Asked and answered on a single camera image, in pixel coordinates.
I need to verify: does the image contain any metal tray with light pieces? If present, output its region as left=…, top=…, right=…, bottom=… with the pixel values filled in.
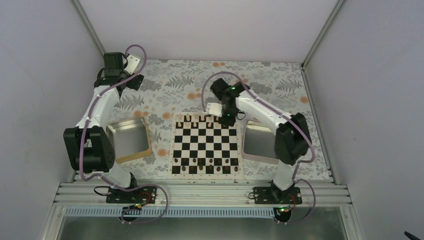
left=241, top=120, right=279, bottom=165

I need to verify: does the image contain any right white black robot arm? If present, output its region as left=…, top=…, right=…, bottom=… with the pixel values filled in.
left=206, top=78, right=311, bottom=204

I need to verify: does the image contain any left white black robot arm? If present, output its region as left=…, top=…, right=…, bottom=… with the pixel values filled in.
left=63, top=52, right=146, bottom=203

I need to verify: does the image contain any floral patterned table mat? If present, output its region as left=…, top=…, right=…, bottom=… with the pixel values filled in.
left=108, top=60, right=330, bottom=181

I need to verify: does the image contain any black white chessboard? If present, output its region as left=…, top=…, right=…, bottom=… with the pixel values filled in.
left=168, top=112, right=244, bottom=180

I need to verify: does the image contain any empty metal tray wooden rim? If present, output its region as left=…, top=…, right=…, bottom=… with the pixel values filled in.
left=106, top=117, right=153, bottom=164

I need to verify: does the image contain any dark piece row one left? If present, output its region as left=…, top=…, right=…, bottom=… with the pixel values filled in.
left=189, top=166, right=197, bottom=174

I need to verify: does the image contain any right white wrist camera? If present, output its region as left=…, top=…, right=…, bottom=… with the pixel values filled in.
left=204, top=102, right=223, bottom=117

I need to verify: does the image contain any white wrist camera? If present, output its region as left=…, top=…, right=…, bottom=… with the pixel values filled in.
left=204, top=102, right=223, bottom=117
left=124, top=54, right=141, bottom=75

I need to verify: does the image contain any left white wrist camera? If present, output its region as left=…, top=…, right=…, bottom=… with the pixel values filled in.
left=124, top=54, right=141, bottom=75

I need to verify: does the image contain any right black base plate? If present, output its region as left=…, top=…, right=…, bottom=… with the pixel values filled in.
left=247, top=186, right=303, bottom=205

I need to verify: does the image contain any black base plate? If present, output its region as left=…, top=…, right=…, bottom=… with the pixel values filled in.
left=247, top=186, right=303, bottom=205
left=105, top=186, right=157, bottom=205

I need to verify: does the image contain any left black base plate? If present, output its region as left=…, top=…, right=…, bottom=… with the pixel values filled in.
left=105, top=186, right=157, bottom=205

